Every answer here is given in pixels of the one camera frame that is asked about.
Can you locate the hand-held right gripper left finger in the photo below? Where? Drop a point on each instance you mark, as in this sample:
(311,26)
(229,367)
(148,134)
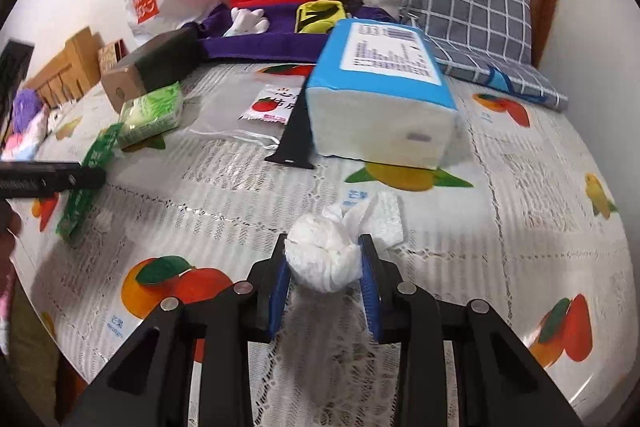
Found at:
(277,297)

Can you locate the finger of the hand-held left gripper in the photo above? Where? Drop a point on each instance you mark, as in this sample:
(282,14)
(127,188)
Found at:
(55,179)

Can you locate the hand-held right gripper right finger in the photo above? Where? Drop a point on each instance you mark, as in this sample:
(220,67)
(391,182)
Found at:
(372,302)

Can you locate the green wet wipe packet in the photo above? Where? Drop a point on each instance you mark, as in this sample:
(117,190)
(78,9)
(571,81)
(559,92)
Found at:
(75,212)

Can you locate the white tissue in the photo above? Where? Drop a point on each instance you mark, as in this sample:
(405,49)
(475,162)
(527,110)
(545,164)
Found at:
(325,252)

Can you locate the green tissue pack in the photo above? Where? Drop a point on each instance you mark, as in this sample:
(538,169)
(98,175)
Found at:
(150,114)

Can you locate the clear plastic bag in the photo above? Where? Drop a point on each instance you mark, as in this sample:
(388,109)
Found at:
(220,122)

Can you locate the white snack packet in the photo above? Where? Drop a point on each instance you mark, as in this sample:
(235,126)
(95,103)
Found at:
(270,104)

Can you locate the white glove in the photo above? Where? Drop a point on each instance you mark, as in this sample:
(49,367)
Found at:
(247,21)

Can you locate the purple fabric storage bag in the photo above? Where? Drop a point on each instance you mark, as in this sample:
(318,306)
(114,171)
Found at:
(265,44)

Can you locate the yellow pouch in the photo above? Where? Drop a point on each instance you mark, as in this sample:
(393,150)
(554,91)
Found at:
(320,14)

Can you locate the person's left hand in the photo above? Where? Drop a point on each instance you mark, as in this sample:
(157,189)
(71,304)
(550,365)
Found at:
(9,219)

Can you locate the purple plush toy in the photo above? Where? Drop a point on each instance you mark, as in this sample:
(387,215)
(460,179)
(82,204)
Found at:
(27,107)

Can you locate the wooden bed headboard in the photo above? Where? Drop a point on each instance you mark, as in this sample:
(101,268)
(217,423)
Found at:
(75,57)

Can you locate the dark tea tin box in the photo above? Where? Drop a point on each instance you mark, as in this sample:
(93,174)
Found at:
(150,62)

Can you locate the fruit print tablecloth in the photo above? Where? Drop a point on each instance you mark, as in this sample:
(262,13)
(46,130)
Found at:
(500,232)

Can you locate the green bed sheet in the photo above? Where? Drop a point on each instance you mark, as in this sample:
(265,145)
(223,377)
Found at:
(30,357)

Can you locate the blue tissue pack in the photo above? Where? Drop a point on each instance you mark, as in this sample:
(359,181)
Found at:
(380,107)

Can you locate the grey checked cushion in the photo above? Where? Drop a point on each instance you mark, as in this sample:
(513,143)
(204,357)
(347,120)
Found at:
(465,7)

